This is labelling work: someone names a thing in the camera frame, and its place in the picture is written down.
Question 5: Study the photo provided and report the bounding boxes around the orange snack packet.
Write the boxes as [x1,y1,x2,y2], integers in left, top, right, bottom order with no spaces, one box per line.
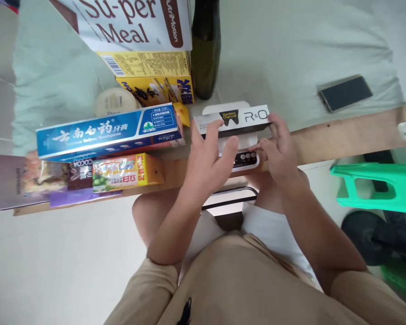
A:
[174,101,190,128]

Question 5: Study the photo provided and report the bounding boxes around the yellow and green box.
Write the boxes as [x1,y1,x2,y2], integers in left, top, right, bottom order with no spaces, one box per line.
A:
[92,153,165,193]

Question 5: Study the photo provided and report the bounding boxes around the large white and brown box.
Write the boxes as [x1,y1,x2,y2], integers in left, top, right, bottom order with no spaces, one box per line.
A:
[49,0,194,52]

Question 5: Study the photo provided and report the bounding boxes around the dark green glass bottle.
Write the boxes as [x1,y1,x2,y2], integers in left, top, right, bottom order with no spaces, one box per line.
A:
[191,0,222,101]

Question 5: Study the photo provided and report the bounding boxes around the black round weight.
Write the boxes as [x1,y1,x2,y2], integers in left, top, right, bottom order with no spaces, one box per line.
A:
[341,209,406,268]

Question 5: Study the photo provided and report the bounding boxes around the brown cocoa packet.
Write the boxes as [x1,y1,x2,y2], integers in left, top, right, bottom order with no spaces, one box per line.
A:
[67,159,95,191]

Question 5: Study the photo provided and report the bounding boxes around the white and black toothpaste box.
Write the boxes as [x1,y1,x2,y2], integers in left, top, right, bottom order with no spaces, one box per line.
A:
[193,104,274,140]

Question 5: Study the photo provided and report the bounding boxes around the pale green bedsheet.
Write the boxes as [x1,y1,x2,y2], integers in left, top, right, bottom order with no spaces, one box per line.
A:
[12,0,405,157]

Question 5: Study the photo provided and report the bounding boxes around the person's body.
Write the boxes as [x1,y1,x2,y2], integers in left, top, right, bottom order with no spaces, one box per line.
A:
[103,232,406,325]

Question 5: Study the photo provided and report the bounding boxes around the yellow and blue snack box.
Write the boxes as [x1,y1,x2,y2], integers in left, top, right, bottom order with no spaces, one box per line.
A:
[115,75,195,107]

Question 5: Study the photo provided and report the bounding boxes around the black smartphone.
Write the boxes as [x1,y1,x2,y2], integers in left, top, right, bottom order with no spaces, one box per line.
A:
[317,75,374,113]

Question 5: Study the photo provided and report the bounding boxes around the clear snack packet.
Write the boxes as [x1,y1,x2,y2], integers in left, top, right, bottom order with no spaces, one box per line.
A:
[23,150,72,197]

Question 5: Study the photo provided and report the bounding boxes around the blue toothpaste box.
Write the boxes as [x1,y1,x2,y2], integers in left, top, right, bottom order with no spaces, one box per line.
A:
[36,102,187,162]

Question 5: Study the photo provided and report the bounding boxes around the white kitchen scale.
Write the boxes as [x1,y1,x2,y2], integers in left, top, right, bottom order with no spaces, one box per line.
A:
[202,100,260,173]

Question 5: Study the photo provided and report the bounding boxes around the round cream jar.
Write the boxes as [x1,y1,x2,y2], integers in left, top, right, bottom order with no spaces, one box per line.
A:
[94,87,143,119]

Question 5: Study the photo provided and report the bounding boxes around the purple packet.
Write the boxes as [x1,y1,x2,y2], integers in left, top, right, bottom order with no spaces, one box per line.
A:
[49,188,123,208]

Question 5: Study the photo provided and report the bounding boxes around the person's legs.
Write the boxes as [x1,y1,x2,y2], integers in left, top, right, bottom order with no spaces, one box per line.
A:
[132,169,325,293]

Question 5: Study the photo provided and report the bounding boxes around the yellow box with barcode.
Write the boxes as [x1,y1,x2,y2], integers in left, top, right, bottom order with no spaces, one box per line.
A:
[96,51,192,78]

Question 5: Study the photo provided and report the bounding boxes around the person's right hand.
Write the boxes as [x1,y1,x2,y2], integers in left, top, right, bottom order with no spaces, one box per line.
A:
[253,112,302,186]

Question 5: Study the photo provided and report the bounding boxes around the green plastic stool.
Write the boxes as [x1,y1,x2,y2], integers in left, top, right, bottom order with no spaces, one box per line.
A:
[330,162,406,215]

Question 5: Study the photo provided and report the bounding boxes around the purple book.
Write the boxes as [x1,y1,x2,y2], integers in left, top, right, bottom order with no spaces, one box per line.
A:
[0,155,51,213]

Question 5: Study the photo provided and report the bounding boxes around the white stool with black rim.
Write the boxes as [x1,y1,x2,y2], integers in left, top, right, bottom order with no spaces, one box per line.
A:
[201,186,258,234]

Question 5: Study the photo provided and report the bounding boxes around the person's left hand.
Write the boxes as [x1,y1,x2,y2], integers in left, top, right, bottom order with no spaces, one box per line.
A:
[186,119,240,194]

